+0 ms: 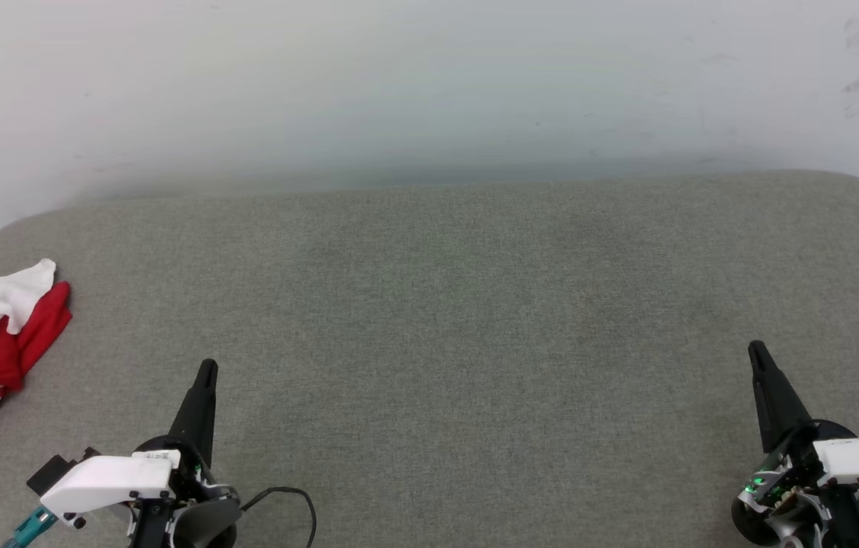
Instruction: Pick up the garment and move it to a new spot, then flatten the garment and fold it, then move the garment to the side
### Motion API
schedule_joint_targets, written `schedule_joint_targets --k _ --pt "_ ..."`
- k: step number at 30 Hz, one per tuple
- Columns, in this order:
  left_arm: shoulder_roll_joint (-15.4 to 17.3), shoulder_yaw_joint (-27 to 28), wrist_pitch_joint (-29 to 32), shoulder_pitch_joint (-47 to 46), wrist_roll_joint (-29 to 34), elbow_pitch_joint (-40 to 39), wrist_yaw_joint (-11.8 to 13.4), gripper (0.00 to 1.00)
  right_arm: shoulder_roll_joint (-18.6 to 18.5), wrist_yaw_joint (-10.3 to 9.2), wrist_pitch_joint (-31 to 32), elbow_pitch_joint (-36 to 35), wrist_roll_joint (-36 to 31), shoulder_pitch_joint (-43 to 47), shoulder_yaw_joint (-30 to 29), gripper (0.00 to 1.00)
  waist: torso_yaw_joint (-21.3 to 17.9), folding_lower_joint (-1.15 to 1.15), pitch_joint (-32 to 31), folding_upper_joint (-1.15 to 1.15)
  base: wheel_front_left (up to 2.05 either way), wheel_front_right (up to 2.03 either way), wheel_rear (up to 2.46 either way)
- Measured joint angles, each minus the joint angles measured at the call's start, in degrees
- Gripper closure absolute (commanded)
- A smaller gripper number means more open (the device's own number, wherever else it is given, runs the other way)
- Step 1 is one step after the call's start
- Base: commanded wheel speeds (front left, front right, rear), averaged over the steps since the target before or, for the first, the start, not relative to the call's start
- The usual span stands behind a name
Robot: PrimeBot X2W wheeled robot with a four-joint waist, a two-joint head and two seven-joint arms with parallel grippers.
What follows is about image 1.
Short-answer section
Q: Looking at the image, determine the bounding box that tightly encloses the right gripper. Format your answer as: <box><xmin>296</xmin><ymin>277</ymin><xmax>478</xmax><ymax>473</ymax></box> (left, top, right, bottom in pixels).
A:
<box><xmin>730</xmin><ymin>340</ymin><xmax>859</xmax><ymax>548</ymax></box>

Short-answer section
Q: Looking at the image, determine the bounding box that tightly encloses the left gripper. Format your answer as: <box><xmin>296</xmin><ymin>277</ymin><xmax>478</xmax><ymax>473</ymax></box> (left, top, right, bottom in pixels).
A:
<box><xmin>129</xmin><ymin>358</ymin><xmax>243</xmax><ymax>548</ymax></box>

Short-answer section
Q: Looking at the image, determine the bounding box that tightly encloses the grey fabric sofa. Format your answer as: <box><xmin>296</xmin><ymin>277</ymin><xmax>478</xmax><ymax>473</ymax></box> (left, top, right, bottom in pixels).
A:
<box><xmin>0</xmin><ymin>169</ymin><xmax>859</xmax><ymax>548</ymax></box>

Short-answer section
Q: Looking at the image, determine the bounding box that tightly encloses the teal cable connector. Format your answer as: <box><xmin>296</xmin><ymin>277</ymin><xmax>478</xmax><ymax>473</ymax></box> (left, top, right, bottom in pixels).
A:
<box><xmin>2</xmin><ymin>506</ymin><xmax>59</xmax><ymax>548</ymax></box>

